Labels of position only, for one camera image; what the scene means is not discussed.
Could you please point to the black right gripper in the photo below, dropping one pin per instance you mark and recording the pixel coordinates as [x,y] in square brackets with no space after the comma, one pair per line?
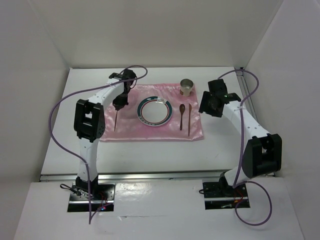
[204,106]

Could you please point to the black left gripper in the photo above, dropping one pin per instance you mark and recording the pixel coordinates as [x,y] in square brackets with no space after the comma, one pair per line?
[118,104]

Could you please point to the copper fork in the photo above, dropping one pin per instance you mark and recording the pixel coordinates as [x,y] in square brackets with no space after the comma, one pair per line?
[115,120]

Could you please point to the brown wooden knife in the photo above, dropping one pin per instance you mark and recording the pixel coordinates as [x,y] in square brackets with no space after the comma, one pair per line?
[189,118]

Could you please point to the pink rose satin placemat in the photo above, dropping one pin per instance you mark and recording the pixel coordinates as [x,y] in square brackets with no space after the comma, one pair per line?
[129,128]

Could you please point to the brown wooden spoon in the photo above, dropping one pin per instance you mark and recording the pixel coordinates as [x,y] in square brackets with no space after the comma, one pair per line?
[182,109]

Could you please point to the paper cup silver interior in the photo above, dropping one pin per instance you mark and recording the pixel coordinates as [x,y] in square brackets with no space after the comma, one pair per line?
[186,87]

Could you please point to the white plate green red rim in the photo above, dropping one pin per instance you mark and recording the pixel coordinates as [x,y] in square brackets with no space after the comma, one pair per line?
[154,111]

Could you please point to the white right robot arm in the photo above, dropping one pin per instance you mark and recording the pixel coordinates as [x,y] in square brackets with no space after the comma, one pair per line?
[175,153]

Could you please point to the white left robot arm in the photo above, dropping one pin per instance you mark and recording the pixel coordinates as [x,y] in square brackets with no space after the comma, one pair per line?
[89,124]

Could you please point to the aluminium side rail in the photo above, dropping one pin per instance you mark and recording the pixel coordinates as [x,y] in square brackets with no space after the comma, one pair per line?
[255,117]

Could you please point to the aluminium table edge rail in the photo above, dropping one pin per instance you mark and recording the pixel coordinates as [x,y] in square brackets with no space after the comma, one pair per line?
[139,176]

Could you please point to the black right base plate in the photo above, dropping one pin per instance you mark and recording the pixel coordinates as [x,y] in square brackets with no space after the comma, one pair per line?
[218,198]

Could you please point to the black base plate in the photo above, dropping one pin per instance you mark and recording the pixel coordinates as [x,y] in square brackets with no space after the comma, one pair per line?
[218,198]
[101,201]

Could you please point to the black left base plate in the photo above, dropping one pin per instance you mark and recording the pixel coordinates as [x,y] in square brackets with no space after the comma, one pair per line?
[101,201]

